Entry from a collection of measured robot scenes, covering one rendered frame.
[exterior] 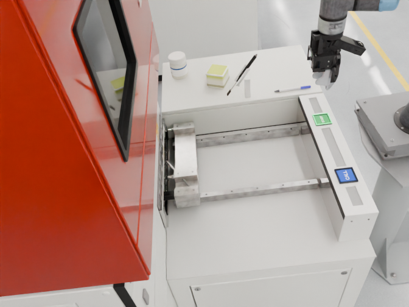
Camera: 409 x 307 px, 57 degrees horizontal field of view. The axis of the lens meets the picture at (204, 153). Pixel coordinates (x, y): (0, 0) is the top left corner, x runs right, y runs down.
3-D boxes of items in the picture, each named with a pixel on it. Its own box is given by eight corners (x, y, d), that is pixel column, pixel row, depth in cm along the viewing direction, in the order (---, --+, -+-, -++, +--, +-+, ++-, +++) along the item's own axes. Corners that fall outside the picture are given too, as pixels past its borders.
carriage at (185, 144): (176, 208, 127) (175, 203, 125) (176, 134, 153) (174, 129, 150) (200, 205, 127) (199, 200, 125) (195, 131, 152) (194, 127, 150)
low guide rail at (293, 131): (173, 150, 151) (171, 145, 148) (173, 147, 152) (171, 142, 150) (299, 134, 149) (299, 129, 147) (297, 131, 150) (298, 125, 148)
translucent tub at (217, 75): (206, 88, 153) (204, 73, 148) (213, 77, 157) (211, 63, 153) (224, 90, 150) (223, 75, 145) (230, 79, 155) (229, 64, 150)
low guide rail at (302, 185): (173, 206, 132) (172, 200, 130) (173, 201, 133) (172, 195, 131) (317, 188, 130) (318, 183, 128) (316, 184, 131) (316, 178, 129)
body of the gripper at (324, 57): (306, 61, 120) (309, 25, 111) (333, 57, 119) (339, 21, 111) (312, 75, 114) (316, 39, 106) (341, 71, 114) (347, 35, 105)
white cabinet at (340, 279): (199, 361, 172) (166, 282, 113) (191, 193, 239) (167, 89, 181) (340, 346, 170) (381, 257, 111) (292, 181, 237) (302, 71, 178)
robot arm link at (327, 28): (342, 7, 108) (351, 21, 102) (339, 22, 111) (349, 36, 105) (315, 11, 108) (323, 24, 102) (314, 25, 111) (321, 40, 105)
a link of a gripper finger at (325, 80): (312, 91, 124) (314, 67, 117) (330, 88, 123) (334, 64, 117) (314, 97, 121) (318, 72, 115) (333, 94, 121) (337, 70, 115)
